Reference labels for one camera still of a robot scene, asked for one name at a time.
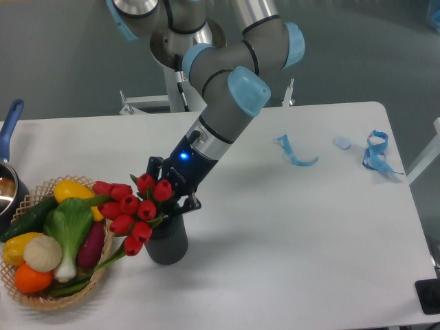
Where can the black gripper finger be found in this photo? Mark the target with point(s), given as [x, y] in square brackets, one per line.
[154, 167]
[174, 208]

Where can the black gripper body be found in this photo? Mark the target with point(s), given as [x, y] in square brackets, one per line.
[186, 168]

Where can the red tulip bouquet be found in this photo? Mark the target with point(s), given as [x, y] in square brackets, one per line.
[134, 215]

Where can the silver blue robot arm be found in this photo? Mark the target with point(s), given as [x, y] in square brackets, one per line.
[229, 79]

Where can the dark grey ribbed vase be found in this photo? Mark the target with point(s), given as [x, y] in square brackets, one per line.
[168, 243]

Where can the yellow squash toy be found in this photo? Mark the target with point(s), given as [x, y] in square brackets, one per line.
[74, 194]

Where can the green bok choy toy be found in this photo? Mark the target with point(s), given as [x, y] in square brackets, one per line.
[69, 224]

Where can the purple sweet potato toy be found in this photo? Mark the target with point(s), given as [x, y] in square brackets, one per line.
[91, 250]

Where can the green cucumber toy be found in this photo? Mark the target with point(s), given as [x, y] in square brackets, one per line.
[31, 221]

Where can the cream steamed bun toy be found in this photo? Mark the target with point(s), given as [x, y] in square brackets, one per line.
[43, 253]

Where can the green pea pod toy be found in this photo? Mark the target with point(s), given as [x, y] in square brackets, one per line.
[70, 288]

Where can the small blue cap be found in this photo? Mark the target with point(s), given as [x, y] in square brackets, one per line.
[342, 143]

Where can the yellow bell pepper toy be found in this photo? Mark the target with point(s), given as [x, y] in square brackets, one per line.
[13, 249]

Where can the orange fruit toy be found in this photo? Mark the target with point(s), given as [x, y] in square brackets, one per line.
[29, 281]

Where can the black device at edge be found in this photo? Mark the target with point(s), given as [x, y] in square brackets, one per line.
[428, 295]

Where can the blue handled saucepan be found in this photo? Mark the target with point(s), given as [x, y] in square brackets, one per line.
[13, 190]

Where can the white frame at right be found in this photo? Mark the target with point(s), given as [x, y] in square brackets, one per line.
[425, 158]

